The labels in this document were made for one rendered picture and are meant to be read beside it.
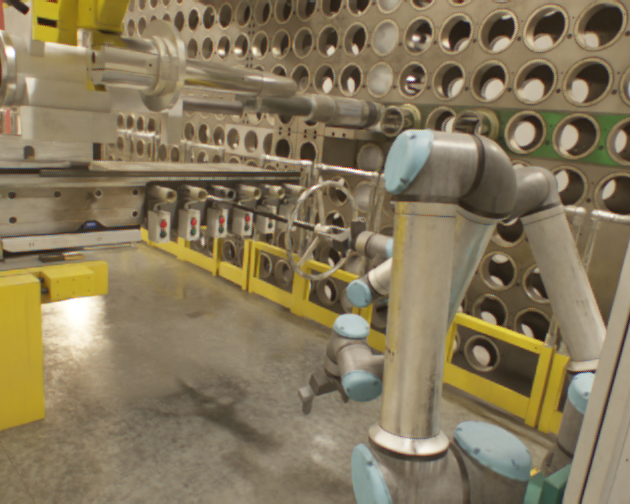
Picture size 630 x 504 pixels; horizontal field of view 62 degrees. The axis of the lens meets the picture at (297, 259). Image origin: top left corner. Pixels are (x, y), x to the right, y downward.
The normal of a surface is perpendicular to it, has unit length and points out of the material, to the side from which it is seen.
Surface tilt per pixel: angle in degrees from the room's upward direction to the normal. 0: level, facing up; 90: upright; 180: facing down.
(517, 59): 90
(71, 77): 93
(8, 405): 90
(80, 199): 90
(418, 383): 81
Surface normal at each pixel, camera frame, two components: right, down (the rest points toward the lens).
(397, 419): -0.62, 0.04
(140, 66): 0.67, 0.25
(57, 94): 0.66, -0.13
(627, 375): -0.81, 0.07
